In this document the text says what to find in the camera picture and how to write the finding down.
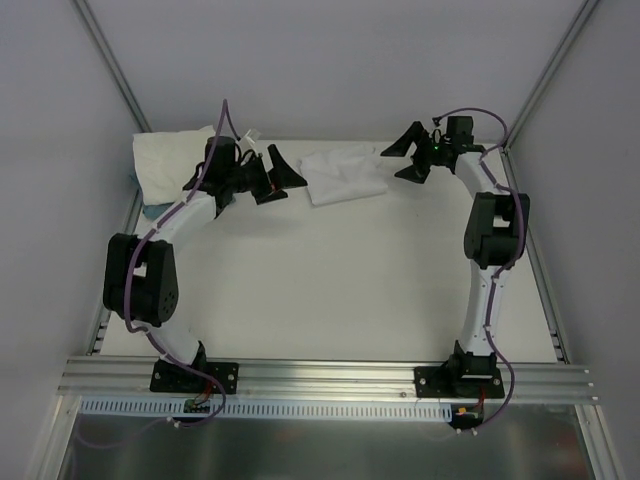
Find folded blue t shirt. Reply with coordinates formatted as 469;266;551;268
129;170;172;221

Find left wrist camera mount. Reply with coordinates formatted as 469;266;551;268
238;128;261;152

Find aluminium frame post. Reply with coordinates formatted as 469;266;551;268
504;0;601;149
70;0;151;133

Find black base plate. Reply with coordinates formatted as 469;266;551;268
413;365;505;399
149;358;239;395

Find left side aluminium rail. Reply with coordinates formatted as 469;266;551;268
85;189;146;356

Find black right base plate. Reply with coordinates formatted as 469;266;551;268
413;365;505;399

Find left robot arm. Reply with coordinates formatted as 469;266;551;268
103;135;307;391

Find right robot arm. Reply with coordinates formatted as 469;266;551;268
382;111;530;399

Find white slotted cable duct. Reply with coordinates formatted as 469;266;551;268
79;396;452;423

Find folded white t shirt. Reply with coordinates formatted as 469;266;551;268
133;125;215;205

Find white t shirt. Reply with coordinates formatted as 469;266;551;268
133;125;215;205
298;143;388;207

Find aluminium front rail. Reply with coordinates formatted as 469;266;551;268
57;356;600;404

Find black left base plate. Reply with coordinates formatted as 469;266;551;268
149;358;239;395

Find left aluminium frame post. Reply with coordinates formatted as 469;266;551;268
70;0;151;133

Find right aluminium frame post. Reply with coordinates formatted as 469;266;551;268
504;0;601;149

